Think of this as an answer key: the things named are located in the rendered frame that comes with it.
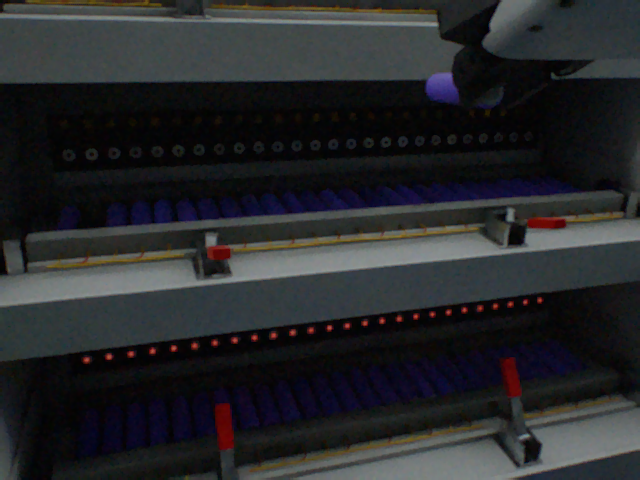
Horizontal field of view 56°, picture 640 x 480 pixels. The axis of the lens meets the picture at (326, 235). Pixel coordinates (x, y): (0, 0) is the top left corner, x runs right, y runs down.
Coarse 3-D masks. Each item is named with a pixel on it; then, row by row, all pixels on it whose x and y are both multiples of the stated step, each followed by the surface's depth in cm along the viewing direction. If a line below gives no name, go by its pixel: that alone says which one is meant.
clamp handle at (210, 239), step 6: (210, 234) 46; (210, 240) 46; (210, 246) 43; (216, 246) 42; (222, 246) 42; (210, 252) 41; (216, 252) 40; (222, 252) 40; (228, 252) 40; (216, 258) 40; (222, 258) 40; (228, 258) 40
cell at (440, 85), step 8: (432, 80) 38; (440, 80) 37; (448, 80) 36; (432, 88) 38; (440, 88) 37; (448, 88) 36; (456, 88) 35; (504, 88) 34; (432, 96) 38; (440, 96) 37; (448, 96) 36; (456, 96) 35; (488, 96) 33; (496, 96) 33; (480, 104) 33; (488, 104) 34; (496, 104) 34
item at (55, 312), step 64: (0, 192) 48; (0, 256) 46; (256, 256) 50; (320, 256) 51; (384, 256) 51; (448, 256) 51; (512, 256) 53; (576, 256) 55; (0, 320) 42; (64, 320) 43; (128, 320) 44; (192, 320) 46; (256, 320) 48; (320, 320) 49
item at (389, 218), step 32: (608, 192) 62; (160, 224) 50; (192, 224) 50; (224, 224) 50; (256, 224) 51; (288, 224) 52; (320, 224) 52; (352, 224) 53; (384, 224) 54; (416, 224) 55; (448, 224) 56; (32, 256) 46; (64, 256) 47; (96, 256) 48; (160, 256) 47
